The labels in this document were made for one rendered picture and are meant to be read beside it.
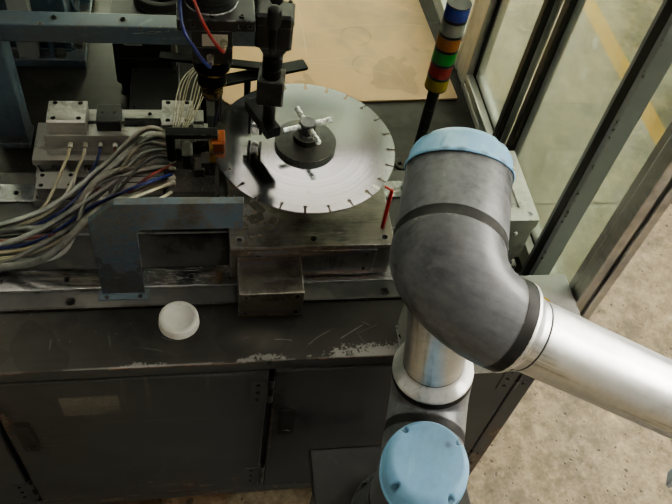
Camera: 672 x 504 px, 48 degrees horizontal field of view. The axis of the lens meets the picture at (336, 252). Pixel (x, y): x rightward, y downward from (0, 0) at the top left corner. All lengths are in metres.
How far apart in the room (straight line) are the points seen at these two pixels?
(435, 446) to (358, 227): 0.50
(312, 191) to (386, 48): 0.74
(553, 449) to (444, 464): 1.23
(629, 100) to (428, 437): 0.55
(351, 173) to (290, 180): 0.11
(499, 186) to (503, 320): 0.15
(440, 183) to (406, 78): 1.14
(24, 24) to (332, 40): 0.78
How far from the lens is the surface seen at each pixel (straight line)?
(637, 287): 2.69
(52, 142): 1.56
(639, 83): 1.15
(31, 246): 1.44
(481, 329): 0.70
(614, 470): 2.30
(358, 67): 1.89
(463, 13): 1.41
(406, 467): 1.03
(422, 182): 0.76
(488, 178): 0.77
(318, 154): 1.35
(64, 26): 1.48
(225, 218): 1.24
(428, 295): 0.70
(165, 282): 1.41
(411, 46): 1.99
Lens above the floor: 1.91
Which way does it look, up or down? 52 degrees down
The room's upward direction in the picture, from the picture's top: 11 degrees clockwise
